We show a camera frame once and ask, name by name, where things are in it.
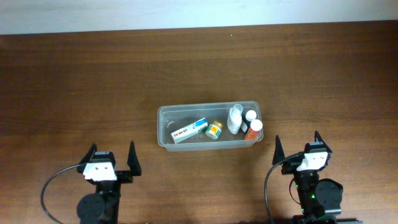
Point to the white spray bottle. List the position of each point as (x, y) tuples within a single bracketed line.
[(235, 118)]

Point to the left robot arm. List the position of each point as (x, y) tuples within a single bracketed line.
[(101, 206)]

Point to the dark bottle white cap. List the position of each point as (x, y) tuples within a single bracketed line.
[(247, 119)]

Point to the gold lid small jar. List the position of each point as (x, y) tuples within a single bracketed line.
[(214, 130)]

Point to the white blue medicine box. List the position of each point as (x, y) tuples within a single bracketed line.
[(189, 130)]

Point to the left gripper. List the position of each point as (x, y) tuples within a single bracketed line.
[(126, 177)]

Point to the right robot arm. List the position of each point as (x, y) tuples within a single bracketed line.
[(319, 199)]

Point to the orange tube white cap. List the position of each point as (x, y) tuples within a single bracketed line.
[(255, 126)]

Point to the clear plastic container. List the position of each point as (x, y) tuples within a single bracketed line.
[(172, 118)]

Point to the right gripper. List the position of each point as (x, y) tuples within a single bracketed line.
[(290, 165)]

